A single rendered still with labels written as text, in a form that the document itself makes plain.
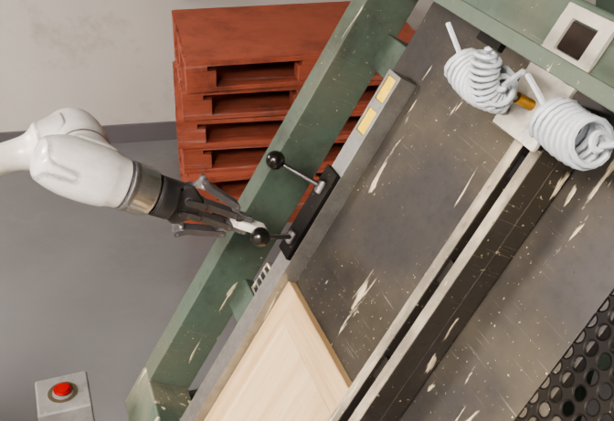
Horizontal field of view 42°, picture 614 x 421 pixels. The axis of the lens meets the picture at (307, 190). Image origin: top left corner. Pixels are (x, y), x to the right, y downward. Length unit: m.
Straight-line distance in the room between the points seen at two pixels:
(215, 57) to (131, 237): 1.04
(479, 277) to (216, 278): 0.83
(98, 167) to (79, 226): 2.98
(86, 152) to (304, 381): 0.57
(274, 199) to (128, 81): 3.26
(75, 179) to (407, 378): 0.62
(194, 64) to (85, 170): 2.45
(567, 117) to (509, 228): 0.29
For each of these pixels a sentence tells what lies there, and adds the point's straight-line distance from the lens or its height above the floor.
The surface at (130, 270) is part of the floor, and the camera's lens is 3.95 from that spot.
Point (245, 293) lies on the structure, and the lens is 1.87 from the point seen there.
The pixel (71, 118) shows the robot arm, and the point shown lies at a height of 1.66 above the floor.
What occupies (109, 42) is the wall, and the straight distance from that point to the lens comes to 4.90.
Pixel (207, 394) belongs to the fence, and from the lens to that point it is 1.76.
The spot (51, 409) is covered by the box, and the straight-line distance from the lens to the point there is 1.96.
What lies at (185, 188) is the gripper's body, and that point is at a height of 1.56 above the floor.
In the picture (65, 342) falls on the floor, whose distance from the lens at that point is 3.60.
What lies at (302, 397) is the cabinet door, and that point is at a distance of 1.50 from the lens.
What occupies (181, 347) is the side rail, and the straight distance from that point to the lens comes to 1.97.
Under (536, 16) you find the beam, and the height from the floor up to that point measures 1.93.
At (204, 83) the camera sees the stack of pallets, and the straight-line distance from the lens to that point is 3.81.
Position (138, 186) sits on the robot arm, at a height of 1.59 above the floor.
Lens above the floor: 2.28
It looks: 30 degrees down
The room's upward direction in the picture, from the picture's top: 1 degrees clockwise
